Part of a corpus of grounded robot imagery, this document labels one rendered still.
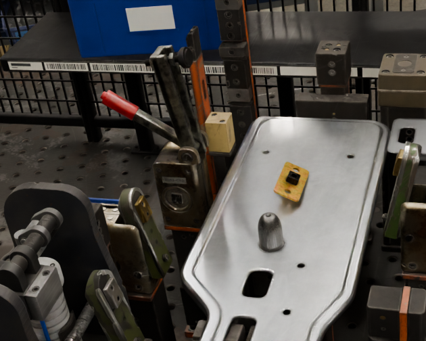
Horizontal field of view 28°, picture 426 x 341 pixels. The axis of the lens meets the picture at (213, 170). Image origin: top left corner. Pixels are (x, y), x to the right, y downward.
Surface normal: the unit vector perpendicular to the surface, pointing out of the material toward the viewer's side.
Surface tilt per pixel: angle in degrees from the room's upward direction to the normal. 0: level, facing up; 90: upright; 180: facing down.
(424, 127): 0
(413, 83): 88
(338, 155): 0
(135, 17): 90
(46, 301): 90
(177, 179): 90
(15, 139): 0
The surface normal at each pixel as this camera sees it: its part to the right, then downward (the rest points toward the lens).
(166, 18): -0.12, 0.56
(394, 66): -0.13, -0.82
